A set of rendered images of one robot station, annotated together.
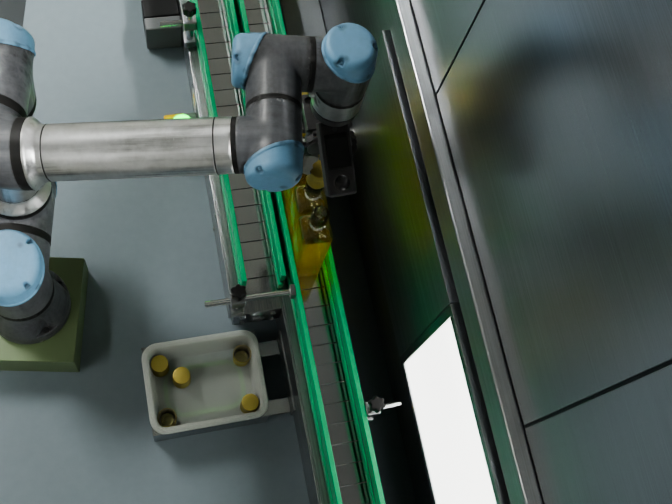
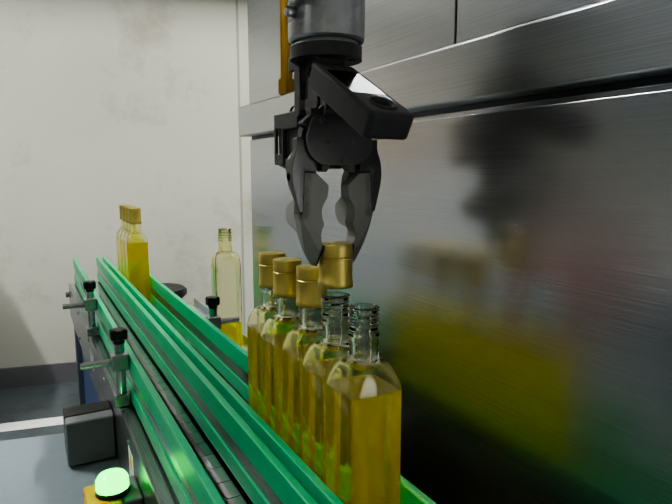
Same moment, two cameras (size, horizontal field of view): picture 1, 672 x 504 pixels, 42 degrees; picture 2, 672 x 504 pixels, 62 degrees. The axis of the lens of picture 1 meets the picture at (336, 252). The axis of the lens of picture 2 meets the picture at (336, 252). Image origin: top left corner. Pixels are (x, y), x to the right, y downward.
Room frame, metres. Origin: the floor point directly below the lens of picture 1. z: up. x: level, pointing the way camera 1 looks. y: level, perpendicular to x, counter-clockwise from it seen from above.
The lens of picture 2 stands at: (0.10, 0.03, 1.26)
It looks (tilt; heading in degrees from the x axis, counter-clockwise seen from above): 8 degrees down; 5
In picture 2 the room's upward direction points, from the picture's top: straight up
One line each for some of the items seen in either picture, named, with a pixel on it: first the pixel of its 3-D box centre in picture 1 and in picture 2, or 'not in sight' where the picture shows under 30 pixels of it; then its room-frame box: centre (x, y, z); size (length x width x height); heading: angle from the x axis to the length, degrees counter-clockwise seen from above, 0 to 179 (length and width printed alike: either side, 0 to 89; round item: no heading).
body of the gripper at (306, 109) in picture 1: (328, 116); (322, 111); (0.68, 0.10, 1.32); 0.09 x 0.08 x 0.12; 34
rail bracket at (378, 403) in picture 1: (381, 408); not in sight; (0.39, -0.19, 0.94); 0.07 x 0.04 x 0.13; 124
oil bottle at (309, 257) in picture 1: (309, 244); (362, 463); (0.61, 0.05, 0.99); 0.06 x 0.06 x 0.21; 34
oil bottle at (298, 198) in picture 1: (305, 215); (335, 438); (0.66, 0.08, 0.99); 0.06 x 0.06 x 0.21; 34
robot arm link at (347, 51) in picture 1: (343, 65); not in sight; (0.67, 0.10, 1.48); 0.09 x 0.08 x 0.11; 114
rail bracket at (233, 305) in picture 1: (250, 299); not in sight; (0.48, 0.11, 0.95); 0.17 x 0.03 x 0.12; 124
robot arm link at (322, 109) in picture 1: (335, 94); (323, 26); (0.67, 0.09, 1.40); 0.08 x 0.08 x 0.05
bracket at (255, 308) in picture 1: (255, 311); not in sight; (0.49, 0.10, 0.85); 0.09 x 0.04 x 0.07; 124
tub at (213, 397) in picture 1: (204, 384); not in sight; (0.32, 0.13, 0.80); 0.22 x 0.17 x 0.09; 124
